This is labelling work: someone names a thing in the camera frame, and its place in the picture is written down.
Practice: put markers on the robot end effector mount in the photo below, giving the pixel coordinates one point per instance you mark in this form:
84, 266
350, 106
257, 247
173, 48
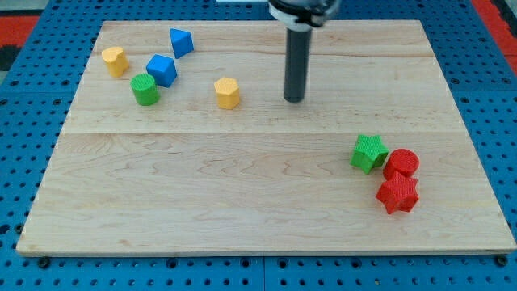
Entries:
303, 15

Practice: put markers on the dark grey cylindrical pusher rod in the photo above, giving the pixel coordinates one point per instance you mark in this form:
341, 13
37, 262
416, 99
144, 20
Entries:
296, 65

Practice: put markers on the yellow hexagon block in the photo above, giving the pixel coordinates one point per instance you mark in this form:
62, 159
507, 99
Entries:
227, 93

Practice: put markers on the green star block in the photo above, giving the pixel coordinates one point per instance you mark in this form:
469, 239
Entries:
369, 152

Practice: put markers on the red star block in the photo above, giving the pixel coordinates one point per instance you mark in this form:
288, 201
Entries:
398, 193

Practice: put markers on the blue triangle block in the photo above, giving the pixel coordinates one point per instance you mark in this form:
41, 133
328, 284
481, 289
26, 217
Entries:
181, 41

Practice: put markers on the blue cube block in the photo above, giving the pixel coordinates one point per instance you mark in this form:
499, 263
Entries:
163, 70

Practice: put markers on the red cylinder block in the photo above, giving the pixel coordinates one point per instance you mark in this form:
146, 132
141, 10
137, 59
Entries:
403, 161

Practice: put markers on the green cylinder block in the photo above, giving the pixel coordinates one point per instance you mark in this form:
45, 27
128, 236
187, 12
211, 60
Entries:
145, 89

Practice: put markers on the wooden board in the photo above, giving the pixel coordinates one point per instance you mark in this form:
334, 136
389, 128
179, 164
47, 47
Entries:
183, 177

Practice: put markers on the yellow heart block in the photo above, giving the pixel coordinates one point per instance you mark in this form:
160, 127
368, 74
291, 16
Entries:
115, 61

